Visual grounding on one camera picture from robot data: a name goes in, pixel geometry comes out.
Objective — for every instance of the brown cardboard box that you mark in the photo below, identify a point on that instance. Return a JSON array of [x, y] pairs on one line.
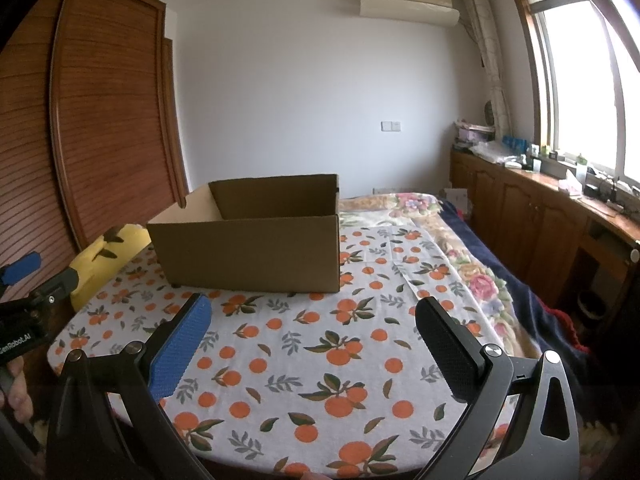
[[250, 255]]

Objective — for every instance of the row of blue bottles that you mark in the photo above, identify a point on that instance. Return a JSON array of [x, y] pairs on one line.
[[515, 142]]

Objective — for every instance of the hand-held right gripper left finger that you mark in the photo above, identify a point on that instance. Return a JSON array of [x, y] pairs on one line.
[[177, 347]]

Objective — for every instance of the floral blanket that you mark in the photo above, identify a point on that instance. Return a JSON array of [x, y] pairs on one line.
[[470, 265]]

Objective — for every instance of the pale patterned curtain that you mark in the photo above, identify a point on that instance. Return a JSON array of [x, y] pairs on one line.
[[487, 40]]

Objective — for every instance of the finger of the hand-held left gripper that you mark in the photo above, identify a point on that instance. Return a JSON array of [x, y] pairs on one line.
[[57, 285], [22, 267]]

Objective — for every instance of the stack of pink boxes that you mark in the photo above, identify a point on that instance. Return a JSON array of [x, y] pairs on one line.
[[474, 132]]

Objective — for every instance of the white paper bag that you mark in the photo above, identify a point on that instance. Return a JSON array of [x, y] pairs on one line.
[[456, 201]]

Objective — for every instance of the yellow plush pillow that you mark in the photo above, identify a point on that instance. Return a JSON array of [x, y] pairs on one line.
[[95, 265]]

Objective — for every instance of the red cloth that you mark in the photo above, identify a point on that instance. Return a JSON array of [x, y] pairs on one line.
[[567, 330]]

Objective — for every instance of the brown slatted wooden wardrobe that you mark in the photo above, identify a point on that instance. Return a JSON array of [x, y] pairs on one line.
[[100, 110]]

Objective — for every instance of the white plastic bag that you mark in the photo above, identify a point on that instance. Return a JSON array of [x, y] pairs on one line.
[[492, 152]]

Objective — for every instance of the white wall switch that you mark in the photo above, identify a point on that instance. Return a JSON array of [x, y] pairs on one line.
[[390, 126]]

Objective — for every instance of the wood framed window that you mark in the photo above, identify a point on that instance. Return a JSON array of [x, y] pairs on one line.
[[585, 85]]

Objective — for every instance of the orange fruit print cloth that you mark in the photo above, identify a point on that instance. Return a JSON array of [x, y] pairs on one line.
[[310, 370]]

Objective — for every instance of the person's left hand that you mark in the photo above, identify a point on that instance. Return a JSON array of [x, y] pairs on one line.
[[20, 390]]

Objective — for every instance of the white tissue pack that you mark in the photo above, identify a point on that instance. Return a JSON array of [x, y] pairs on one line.
[[570, 182]]

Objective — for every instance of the dark waste bin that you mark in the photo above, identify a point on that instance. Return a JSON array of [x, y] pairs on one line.
[[592, 306]]

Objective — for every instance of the long wooden cabinet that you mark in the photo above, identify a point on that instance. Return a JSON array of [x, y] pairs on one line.
[[530, 220]]

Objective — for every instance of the white wall air conditioner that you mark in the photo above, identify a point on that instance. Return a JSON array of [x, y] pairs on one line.
[[410, 5]]

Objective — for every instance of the dark blue blanket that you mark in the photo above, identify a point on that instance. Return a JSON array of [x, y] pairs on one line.
[[535, 310]]

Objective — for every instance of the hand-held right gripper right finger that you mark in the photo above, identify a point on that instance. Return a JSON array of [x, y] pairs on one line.
[[450, 355]]

